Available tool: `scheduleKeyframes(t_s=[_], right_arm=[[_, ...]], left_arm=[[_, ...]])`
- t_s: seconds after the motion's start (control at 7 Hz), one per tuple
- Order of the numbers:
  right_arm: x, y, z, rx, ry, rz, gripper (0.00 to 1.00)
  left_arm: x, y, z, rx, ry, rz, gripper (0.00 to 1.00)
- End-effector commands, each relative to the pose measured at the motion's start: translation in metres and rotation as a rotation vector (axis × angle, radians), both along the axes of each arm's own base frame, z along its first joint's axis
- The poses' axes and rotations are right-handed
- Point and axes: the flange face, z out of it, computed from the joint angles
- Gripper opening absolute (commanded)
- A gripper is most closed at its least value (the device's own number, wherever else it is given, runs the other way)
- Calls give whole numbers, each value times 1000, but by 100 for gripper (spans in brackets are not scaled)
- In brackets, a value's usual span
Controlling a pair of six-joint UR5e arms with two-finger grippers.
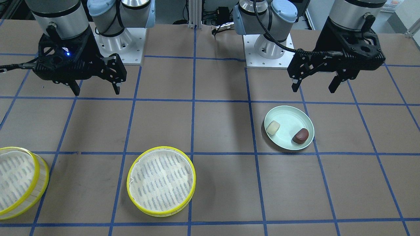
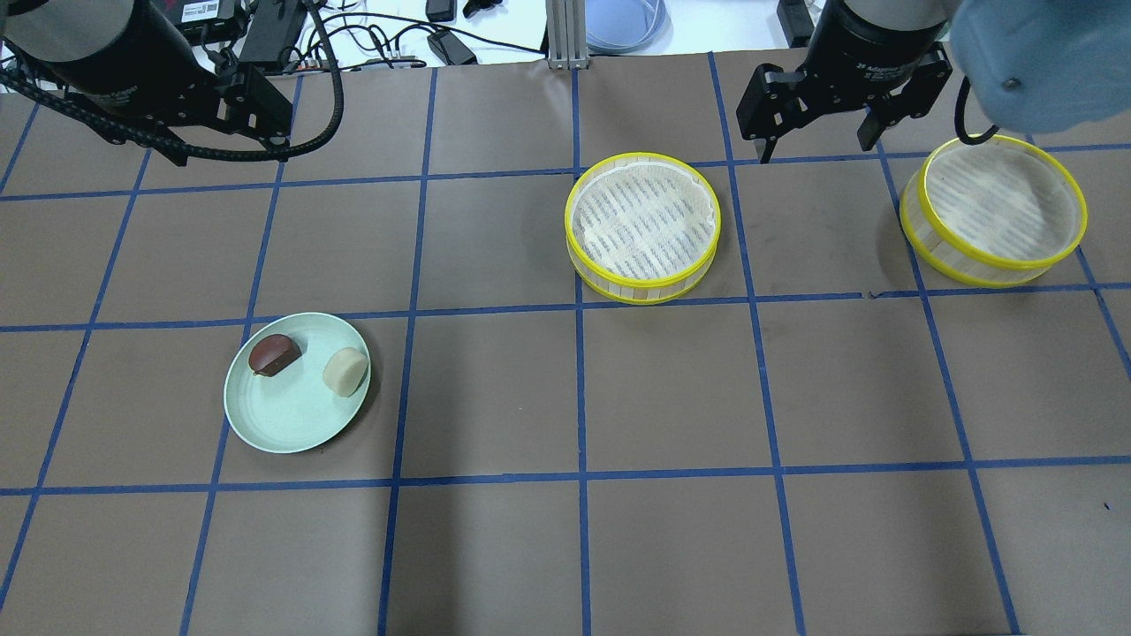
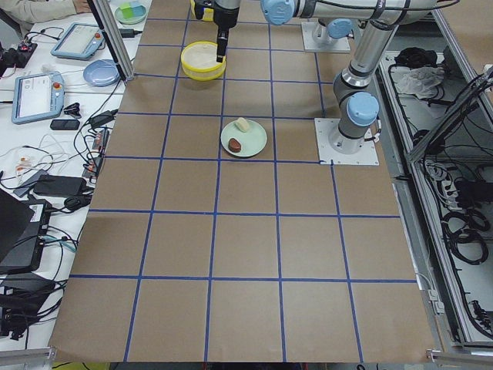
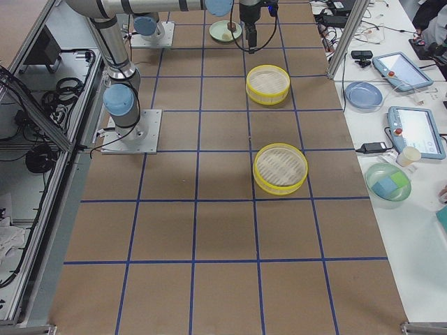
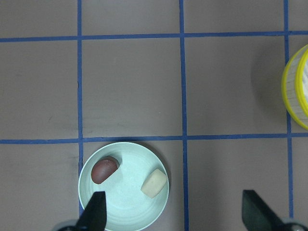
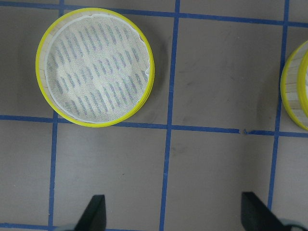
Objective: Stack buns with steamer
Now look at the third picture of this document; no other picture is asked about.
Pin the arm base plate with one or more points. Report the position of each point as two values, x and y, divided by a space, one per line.
336 149
331 37

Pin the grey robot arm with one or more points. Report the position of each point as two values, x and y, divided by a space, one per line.
383 19
225 15

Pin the white steamed bun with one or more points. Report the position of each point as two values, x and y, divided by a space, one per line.
242 124

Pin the far teach pendant tablet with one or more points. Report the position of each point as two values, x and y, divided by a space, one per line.
80 41

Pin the near teach pendant tablet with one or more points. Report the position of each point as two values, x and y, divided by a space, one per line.
38 97

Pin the aluminium frame post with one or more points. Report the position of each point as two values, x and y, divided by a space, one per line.
107 24

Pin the crumpled white cloth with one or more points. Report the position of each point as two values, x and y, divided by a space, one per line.
421 82

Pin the black power adapter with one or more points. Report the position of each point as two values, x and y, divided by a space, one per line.
129 33

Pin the green glass bowl with sponges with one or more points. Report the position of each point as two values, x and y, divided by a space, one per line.
130 13

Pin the yellow bamboo steamer basket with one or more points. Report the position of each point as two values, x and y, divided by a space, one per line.
198 61

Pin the blue plate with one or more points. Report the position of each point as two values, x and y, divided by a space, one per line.
100 73

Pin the black power brick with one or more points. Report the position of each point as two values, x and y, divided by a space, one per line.
59 186

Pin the black laptop computer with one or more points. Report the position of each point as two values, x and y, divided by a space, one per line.
24 223

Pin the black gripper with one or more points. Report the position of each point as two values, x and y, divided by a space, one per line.
224 18

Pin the teach pendant tablet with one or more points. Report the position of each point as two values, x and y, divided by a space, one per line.
38 97
80 41

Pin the brown steamed bun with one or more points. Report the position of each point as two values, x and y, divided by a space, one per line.
234 145

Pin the light green plate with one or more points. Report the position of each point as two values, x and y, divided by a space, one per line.
252 142

